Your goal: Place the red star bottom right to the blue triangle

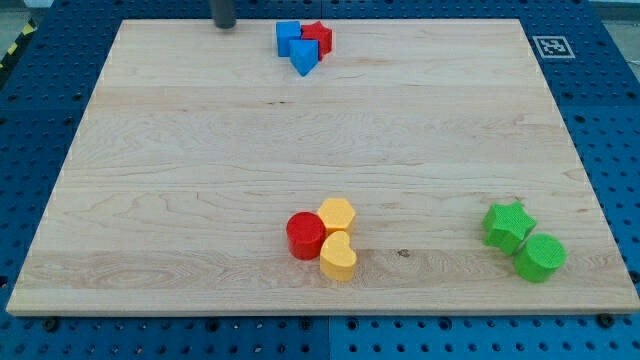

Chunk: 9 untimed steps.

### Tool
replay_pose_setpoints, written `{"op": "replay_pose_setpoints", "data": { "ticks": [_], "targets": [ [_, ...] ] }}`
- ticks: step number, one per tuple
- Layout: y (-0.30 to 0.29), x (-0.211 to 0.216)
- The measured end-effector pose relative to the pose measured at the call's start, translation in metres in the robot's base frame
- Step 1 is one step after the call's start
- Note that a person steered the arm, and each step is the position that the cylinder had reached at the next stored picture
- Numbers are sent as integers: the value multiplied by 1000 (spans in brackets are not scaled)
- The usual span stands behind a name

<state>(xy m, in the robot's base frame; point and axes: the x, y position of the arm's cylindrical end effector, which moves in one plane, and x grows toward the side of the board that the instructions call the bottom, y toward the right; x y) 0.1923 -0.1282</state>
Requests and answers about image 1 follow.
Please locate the white fiducial marker tag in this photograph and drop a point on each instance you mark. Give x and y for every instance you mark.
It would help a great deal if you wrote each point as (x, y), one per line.
(553, 47)

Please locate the red cylinder block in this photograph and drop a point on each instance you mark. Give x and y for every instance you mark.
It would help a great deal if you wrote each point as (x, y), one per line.
(306, 233)

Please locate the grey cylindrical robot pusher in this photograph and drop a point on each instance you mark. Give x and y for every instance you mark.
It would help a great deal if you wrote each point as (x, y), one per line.
(223, 13)

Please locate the blue cube block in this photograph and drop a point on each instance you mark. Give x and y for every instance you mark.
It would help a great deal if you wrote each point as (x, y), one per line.
(286, 31)

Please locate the yellow hexagon block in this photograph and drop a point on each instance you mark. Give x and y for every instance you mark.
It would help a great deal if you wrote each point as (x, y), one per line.
(337, 214)

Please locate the green cylinder block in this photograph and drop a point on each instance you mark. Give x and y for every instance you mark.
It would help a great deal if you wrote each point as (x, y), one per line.
(540, 257)

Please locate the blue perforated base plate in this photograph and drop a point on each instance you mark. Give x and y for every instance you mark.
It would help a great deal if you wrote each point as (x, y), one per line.
(45, 95)

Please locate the wooden board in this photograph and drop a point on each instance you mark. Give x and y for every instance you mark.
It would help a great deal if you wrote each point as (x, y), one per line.
(198, 145)

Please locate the yellow heart block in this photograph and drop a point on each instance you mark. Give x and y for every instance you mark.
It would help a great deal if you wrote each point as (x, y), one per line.
(337, 259)

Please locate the green star block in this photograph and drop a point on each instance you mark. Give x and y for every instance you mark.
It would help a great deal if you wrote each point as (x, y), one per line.
(507, 226)

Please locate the blue triangle block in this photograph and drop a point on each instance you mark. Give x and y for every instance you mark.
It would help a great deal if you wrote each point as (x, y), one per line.
(304, 55)

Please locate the red star block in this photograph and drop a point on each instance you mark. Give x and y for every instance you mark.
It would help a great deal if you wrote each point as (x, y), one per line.
(322, 34)

